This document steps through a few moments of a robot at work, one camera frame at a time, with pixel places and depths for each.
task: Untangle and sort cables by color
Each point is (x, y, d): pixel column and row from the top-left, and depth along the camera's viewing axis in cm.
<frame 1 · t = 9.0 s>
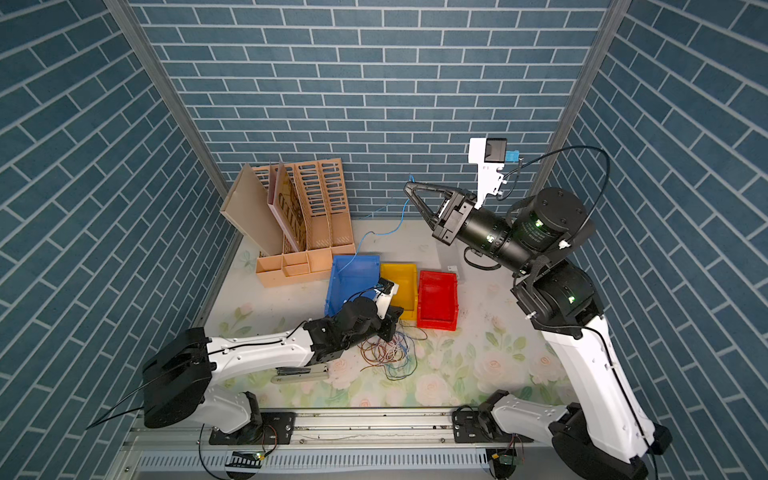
left hand: (410, 315, 78), fingers closed
right hand: (411, 193, 42), fingers closed
blue plastic bin: (352, 276, 103), point 2 cm above the table
yellow plastic bin: (403, 274, 111), on the table
red plastic bin: (436, 304, 92), point 6 cm above the table
beige folder board: (248, 211, 99), point 20 cm above the table
pink framed printed board: (286, 205, 96), point 23 cm above the table

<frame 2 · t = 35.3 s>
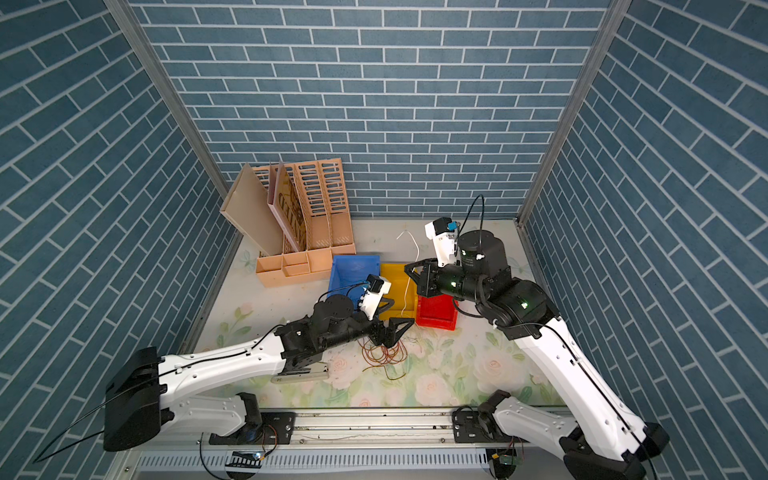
left hand: (410, 317, 69), fingers open
right hand: (408, 270, 61), fingers closed
the named things where they were.

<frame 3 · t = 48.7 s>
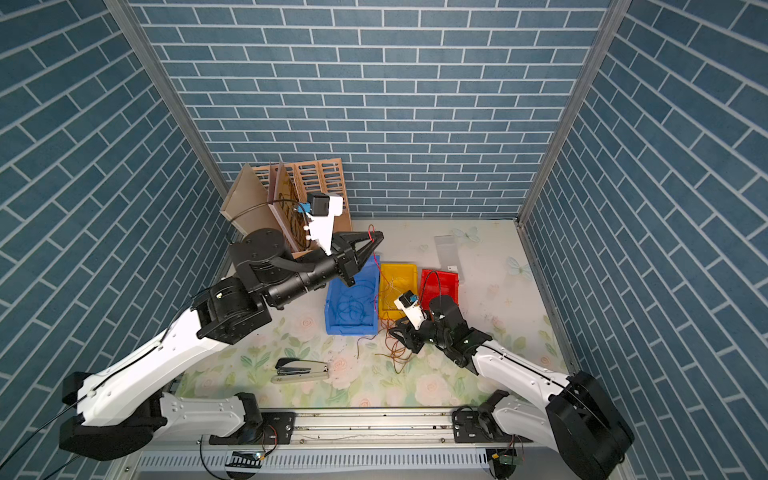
left hand: (390, 241, 50), fingers closed
right hand: (395, 327, 80), fingers open
the named things where they were.

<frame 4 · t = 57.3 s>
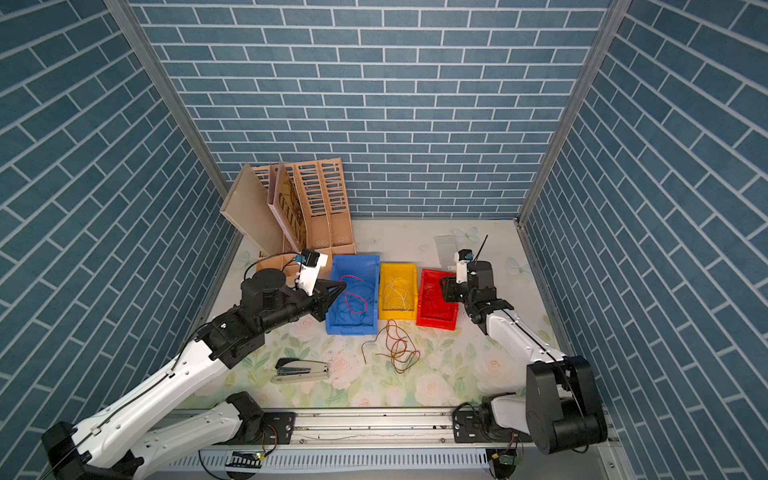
left hand: (351, 288, 68), fingers closed
right hand: (448, 280, 89), fingers open
the named things where they were.

